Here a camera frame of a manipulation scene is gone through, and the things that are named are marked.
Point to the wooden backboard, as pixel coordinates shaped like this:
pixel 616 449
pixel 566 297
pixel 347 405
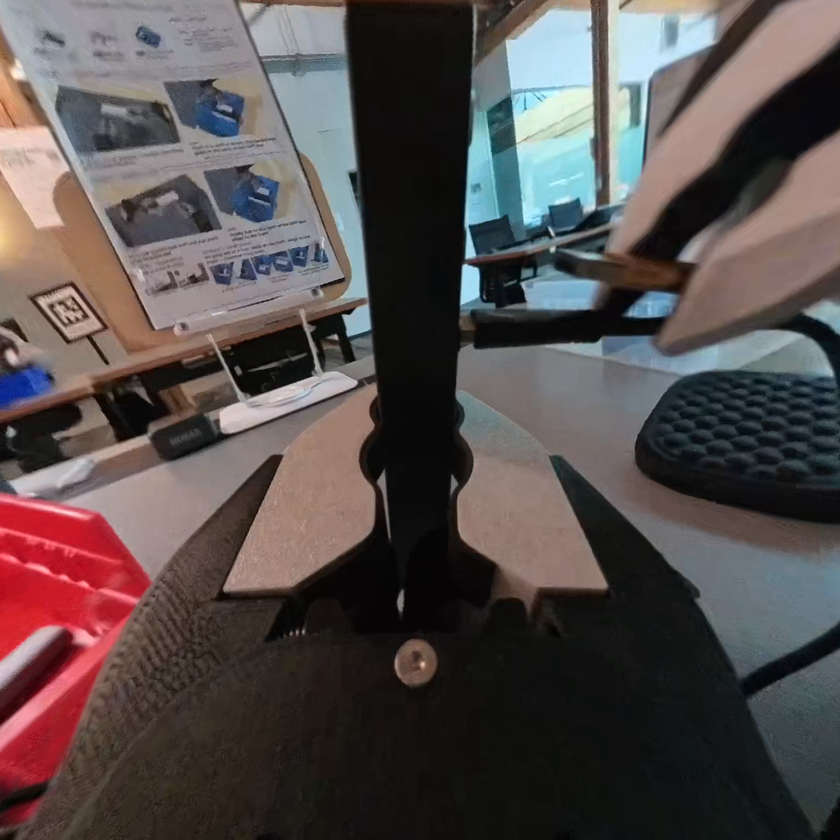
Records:
pixel 331 229

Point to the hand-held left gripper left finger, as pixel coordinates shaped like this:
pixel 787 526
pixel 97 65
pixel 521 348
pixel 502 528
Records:
pixel 308 525

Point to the grey wall charger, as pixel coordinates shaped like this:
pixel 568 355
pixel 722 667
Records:
pixel 69 474

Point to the white paper sheet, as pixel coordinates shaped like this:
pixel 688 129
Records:
pixel 33 177

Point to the black honeycomb cushion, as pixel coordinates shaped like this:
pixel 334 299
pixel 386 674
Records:
pixel 735 446

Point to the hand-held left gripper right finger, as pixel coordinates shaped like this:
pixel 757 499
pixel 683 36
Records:
pixel 525 525

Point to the red plastic bin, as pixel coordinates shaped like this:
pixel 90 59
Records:
pixel 65 564

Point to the dark grey power station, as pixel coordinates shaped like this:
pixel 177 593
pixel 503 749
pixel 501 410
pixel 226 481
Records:
pixel 184 438

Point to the instruction sheet in acrylic holder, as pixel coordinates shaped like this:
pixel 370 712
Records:
pixel 164 164

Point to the black white tag sign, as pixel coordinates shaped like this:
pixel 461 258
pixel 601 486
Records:
pixel 69 313

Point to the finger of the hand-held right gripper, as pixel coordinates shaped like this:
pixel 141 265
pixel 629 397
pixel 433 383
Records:
pixel 774 262
pixel 754 65

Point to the grey aluminium usb hub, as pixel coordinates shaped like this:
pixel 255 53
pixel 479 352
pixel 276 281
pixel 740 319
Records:
pixel 33 663

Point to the blue plastic bin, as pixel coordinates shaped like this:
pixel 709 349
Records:
pixel 26 387

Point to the plain black usb hub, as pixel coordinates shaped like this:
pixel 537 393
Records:
pixel 410 197

